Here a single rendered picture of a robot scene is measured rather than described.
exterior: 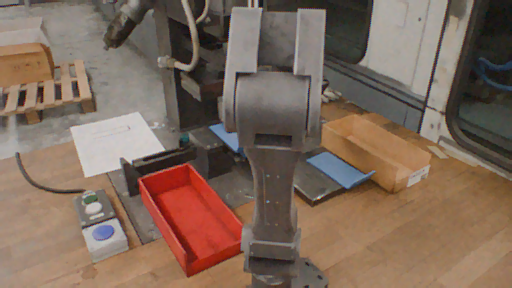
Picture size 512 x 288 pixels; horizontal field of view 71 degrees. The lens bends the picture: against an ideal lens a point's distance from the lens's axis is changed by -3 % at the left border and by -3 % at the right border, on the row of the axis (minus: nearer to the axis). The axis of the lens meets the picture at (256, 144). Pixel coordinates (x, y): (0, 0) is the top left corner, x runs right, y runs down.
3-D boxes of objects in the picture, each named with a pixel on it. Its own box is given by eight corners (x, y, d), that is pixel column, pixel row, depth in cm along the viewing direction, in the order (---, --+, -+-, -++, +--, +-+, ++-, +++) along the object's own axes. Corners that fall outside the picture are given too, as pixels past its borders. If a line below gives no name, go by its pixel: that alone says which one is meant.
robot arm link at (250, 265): (244, 218, 57) (238, 244, 53) (301, 223, 56) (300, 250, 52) (245, 247, 61) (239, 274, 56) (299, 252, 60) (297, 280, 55)
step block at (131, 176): (129, 197, 83) (122, 164, 79) (126, 190, 85) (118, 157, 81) (157, 188, 86) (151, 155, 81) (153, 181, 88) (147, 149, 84)
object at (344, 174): (352, 192, 81) (354, 181, 80) (306, 161, 92) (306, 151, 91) (373, 181, 85) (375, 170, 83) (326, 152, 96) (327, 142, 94)
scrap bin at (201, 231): (187, 278, 64) (183, 254, 61) (141, 200, 82) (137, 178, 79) (246, 250, 70) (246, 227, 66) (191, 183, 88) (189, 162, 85)
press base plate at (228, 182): (145, 255, 72) (142, 244, 71) (91, 144, 109) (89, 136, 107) (375, 158, 102) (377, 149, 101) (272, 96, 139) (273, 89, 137)
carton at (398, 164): (391, 197, 84) (398, 169, 80) (319, 149, 102) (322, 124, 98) (426, 179, 90) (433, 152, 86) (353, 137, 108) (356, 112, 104)
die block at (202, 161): (208, 180, 89) (206, 153, 85) (191, 160, 96) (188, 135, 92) (277, 155, 98) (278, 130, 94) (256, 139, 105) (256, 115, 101)
